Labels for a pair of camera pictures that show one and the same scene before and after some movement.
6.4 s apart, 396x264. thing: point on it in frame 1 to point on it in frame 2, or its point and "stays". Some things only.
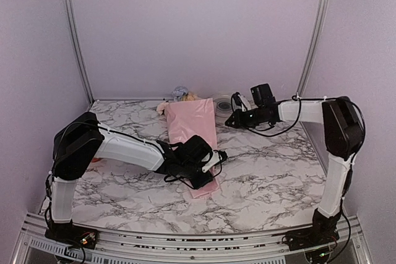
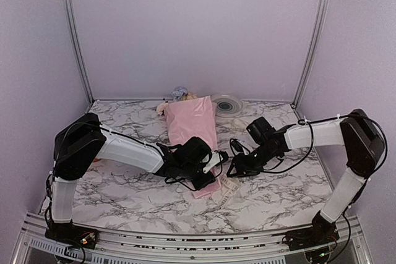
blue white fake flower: [178, 92] stays
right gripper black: [239, 121] to [243, 166]
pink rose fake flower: [190, 96] stays
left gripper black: [198, 184] stays
